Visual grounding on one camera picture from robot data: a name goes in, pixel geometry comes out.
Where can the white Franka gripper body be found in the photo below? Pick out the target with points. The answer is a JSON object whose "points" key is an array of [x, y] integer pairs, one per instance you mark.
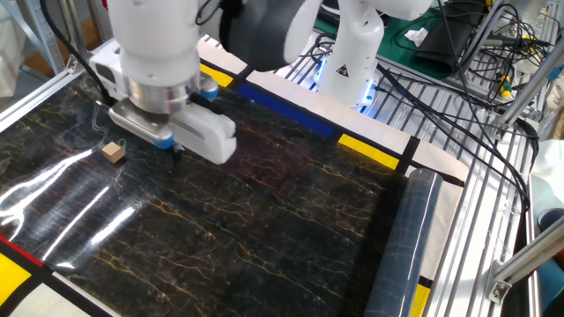
{"points": [[207, 136]]}

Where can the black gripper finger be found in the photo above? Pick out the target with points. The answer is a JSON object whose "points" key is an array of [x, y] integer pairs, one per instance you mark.
{"points": [[175, 153], [180, 156]]}

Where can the small wooden cube block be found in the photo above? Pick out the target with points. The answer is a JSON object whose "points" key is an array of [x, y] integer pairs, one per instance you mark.
{"points": [[113, 152]]}

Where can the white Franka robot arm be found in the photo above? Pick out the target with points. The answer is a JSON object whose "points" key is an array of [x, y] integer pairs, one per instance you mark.
{"points": [[150, 35]]}

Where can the black marble pattern mat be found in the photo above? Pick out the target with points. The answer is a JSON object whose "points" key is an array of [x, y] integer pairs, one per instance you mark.
{"points": [[220, 211]]}

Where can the Mondrian pattern tablecloth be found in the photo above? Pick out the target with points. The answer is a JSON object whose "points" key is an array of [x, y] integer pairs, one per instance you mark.
{"points": [[374, 127]]}

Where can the black flat device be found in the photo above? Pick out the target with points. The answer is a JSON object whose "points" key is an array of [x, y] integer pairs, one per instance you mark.
{"points": [[328, 15]]}

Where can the grey perforated shelf upright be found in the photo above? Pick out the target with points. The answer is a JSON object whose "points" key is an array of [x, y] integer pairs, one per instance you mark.
{"points": [[31, 26]]}

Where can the green cutting mat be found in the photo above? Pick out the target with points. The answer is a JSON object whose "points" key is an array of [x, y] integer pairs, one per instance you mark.
{"points": [[392, 53]]}

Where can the crumpled white paper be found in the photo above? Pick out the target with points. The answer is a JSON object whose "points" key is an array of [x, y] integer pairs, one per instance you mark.
{"points": [[416, 36]]}

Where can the black fabric pouch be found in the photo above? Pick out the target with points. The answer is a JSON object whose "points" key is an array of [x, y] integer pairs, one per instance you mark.
{"points": [[440, 39]]}

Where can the yellow green screwdriver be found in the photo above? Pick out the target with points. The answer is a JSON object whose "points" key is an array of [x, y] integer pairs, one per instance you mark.
{"points": [[505, 86]]}

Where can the white plastic sheet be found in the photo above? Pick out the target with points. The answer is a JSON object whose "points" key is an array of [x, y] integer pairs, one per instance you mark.
{"points": [[551, 167]]}

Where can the teal round bin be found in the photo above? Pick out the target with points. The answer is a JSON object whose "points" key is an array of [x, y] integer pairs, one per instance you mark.
{"points": [[551, 282]]}

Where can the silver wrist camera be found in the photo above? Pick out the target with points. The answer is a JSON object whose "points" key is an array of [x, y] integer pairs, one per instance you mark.
{"points": [[136, 121]]}

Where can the aluminium frame post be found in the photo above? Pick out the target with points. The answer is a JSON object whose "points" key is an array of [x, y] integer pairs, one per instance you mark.
{"points": [[529, 260], [479, 39], [533, 83]]}

